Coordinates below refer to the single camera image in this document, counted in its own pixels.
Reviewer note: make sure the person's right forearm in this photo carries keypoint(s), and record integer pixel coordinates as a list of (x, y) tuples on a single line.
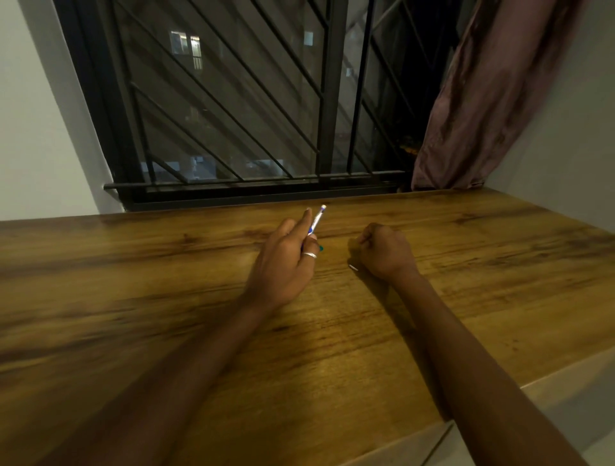
[(461, 365)]

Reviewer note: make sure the dusty pink curtain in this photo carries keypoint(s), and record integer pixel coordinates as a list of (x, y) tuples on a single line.
[(485, 96)]

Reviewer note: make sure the person's right hand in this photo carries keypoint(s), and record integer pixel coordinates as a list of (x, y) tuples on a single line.
[(387, 254)]

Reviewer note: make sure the person's left hand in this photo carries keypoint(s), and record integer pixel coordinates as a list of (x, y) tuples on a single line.
[(281, 269)]

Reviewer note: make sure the person's left thumb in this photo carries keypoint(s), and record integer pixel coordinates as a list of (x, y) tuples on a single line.
[(312, 252)]

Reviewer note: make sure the person's left forearm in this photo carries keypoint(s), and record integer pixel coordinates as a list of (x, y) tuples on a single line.
[(158, 379)]

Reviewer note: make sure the black metal window grille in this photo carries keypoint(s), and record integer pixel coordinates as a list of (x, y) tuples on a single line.
[(230, 96)]

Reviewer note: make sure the person's right fingers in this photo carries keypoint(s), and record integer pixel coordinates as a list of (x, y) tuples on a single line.
[(366, 240)]

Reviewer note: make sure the white and blue pen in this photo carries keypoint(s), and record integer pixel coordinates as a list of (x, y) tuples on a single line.
[(317, 221)]

